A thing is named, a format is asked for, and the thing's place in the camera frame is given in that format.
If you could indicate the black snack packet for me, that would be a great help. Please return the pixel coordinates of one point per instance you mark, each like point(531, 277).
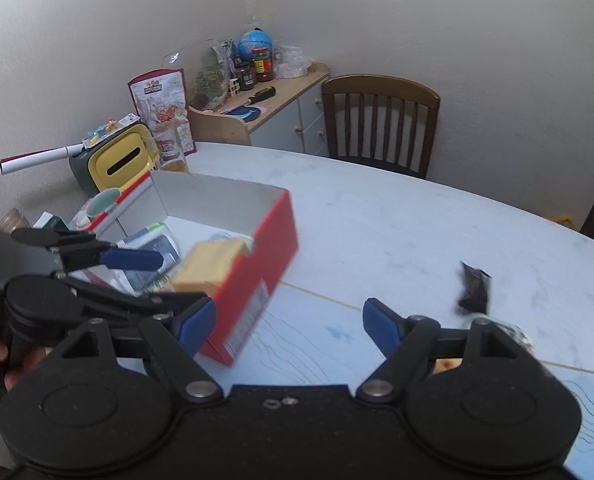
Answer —
point(475, 298)

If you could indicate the black yellow screwdriver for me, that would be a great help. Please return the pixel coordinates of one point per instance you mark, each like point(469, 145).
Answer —
point(261, 95)

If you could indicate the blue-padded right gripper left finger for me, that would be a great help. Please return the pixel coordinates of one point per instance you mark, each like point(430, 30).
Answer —
point(190, 321)

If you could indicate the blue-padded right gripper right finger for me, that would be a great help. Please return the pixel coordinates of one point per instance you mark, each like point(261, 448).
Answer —
point(388, 330)

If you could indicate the toast bread slice toy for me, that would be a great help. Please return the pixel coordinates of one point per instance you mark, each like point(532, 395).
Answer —
point(208, 266)

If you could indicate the dark wooden chair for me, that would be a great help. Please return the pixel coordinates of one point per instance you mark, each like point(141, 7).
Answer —
point(384, 122)

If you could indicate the person's left hand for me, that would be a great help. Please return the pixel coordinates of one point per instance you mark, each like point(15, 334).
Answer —
point(30, 359)

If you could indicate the yellow green tissue box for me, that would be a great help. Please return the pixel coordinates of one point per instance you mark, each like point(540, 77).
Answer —
point(116, 162)

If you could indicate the red white snack bag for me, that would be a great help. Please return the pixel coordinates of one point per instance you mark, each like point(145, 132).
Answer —
point(160, 100)

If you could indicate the navy white tissue pack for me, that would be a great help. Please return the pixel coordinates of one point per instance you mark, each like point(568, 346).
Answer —
point(156, 242)

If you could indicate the red cardboard box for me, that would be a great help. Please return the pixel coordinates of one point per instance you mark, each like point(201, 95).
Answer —
point(194, 207)

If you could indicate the green oval pouch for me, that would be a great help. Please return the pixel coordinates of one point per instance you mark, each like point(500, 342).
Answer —
point(511, 330)

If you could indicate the red sauce jar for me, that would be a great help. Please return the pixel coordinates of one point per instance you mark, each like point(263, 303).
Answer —
point(263, 64)

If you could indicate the light wooden sideboard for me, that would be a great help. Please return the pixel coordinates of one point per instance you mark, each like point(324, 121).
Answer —
point(291, 120)

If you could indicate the mint green cup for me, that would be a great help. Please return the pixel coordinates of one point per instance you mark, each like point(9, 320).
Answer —
point(103, 201)

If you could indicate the blue globe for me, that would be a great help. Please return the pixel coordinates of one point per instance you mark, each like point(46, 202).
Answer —
point(251, 42)

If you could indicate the rolled white paper tube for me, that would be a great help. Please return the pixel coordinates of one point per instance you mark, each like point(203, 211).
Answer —
point(29, 160)

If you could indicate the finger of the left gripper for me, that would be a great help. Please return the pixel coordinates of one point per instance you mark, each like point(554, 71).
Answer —
point(95, 301)
point(79, 250)

